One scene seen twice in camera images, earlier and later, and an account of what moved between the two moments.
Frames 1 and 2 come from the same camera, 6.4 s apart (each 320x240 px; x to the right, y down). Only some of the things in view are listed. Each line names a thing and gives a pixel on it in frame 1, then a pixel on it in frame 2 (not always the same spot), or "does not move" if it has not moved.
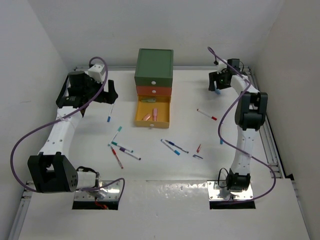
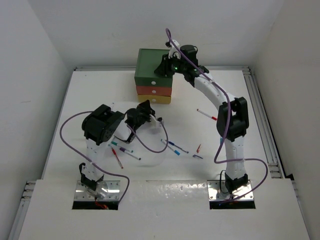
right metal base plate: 218,190 does not move
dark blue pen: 172,143 does not move
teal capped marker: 115,143 does not move
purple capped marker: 130,153 does not move
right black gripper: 215,76 to 163,69
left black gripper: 107,97 to 145,107
